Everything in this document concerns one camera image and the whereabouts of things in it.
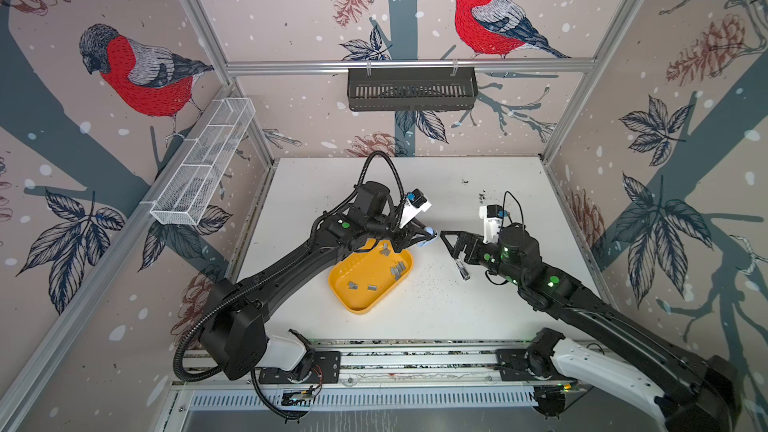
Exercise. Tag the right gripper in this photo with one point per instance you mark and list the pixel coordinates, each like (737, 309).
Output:
(464, 242)

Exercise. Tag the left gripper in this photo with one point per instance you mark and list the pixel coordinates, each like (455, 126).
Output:
(405, 238)

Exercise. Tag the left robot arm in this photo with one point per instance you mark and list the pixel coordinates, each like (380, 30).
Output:
(231, 338)

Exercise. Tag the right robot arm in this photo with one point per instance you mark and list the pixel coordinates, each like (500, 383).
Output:
(679, 389)

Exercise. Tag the yellow plastic tray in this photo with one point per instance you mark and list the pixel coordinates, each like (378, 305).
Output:
(362, 280)

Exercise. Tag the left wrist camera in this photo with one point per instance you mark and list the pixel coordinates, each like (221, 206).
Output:
(415, 202)

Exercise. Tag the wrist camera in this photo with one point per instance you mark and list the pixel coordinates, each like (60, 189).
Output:
(415, 202)
(492, 217)

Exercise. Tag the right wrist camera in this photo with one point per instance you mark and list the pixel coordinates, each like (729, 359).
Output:
(492, 217)

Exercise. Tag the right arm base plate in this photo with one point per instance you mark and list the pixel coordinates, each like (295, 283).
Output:
(513, 365)

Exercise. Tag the aluminium mounting rail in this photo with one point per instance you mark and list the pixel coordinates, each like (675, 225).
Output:
(368, 363)

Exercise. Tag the black wall basket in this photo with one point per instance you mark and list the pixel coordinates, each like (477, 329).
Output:
(412, 89)

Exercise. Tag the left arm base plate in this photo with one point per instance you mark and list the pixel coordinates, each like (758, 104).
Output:
(316, 367)

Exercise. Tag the white wire mesh shelf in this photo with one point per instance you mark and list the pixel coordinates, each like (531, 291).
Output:
(193, 184)

